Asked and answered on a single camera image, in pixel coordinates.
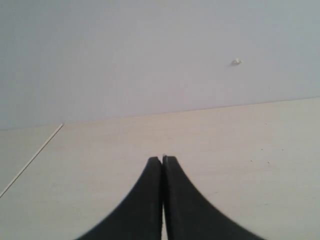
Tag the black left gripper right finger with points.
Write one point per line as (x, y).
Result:
(189, 215)

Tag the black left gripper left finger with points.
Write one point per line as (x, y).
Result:
(139, 216)

